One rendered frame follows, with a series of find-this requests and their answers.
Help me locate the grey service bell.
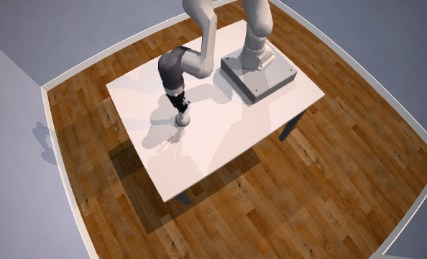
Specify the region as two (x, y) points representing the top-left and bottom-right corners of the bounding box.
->
(175, 113), (190, 127)

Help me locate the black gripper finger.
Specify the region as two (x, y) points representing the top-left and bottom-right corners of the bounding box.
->
(176, 99), (190, 118)
(166, 94), (181, 117)

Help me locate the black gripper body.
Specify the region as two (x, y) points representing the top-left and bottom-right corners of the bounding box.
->
(168, 91), (185, 103)

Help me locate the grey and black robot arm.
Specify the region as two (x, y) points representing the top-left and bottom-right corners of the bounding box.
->
(158, 0), (275, 97)

